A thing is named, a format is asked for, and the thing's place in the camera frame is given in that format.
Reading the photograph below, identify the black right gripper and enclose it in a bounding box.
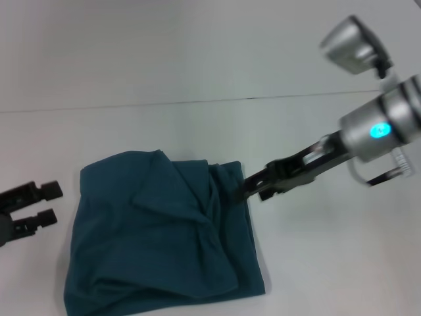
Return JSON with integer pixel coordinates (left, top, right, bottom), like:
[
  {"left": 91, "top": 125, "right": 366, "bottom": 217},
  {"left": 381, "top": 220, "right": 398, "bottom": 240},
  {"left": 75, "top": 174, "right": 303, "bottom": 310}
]
[{"left": 232, "top": 130, "right": 355, "bottom": 202}]

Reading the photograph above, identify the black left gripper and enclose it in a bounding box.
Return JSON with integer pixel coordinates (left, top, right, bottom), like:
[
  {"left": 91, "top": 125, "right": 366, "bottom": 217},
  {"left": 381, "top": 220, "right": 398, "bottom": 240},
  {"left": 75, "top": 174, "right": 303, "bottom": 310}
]
[{"left": 0, "top": 180, "right": 64, "bottom": 248}]

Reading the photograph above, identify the teal FREE print t-shirt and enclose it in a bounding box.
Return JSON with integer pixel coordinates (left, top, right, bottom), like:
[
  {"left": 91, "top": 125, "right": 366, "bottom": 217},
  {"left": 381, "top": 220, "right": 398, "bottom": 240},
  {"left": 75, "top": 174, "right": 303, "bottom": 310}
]
[{"left": 62, "top": 149, "right": 266, "bottom": 316}]

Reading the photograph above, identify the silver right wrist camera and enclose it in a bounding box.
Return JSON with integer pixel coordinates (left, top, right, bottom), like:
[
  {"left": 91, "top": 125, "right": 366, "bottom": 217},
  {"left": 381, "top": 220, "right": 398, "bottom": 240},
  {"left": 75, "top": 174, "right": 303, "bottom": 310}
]
[{"left": 319, "top": 14, "right": 394, "bottom": 79}]

